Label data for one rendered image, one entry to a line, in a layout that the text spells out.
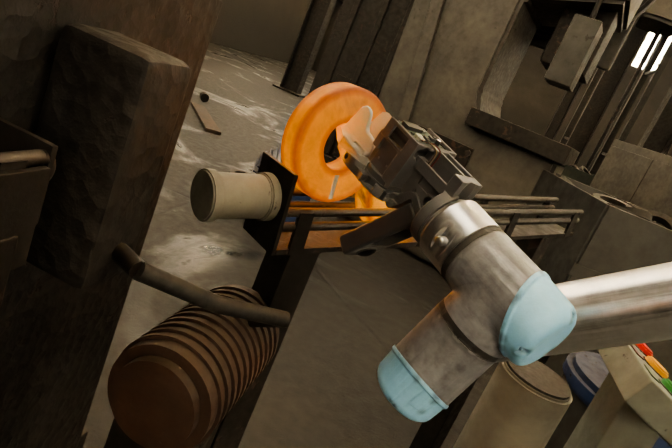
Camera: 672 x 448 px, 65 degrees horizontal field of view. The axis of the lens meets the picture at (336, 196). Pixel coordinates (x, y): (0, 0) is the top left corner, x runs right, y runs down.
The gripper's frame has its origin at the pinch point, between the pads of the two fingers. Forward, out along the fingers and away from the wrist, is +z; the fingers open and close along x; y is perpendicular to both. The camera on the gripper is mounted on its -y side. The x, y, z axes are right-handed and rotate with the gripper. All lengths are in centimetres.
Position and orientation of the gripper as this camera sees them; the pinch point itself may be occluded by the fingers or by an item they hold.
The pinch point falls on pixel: (343, 130)
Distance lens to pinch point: 68.4
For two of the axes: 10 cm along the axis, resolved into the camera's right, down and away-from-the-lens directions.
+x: -7.2, -1.0, -6.8
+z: -4.7, -6.5, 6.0
